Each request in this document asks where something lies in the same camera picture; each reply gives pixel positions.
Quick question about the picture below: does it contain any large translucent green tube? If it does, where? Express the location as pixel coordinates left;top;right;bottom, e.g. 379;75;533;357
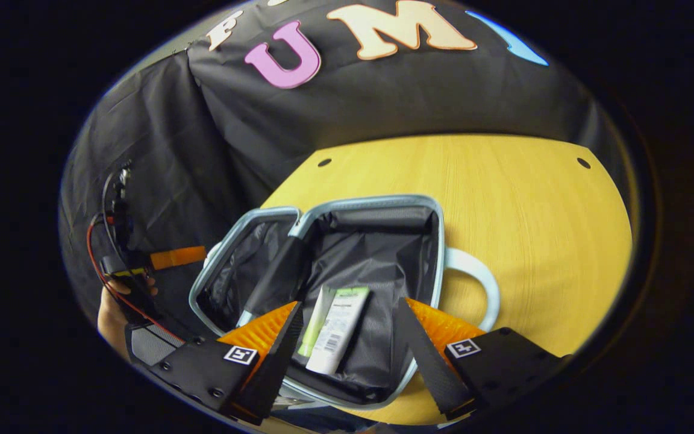
322;287;372;376

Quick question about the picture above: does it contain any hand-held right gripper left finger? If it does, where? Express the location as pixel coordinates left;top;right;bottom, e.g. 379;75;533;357
148;300;304;426

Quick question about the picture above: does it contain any small pale blue suitcase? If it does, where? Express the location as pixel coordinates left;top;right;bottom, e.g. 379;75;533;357
189;194;501;410

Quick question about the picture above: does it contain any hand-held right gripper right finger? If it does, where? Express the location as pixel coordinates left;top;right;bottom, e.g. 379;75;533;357
396;297;564;421

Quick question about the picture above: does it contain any small white green tube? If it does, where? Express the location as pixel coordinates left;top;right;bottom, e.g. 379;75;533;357
296;285;336;359

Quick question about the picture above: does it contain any black cable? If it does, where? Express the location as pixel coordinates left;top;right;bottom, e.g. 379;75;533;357
101;169;128;260

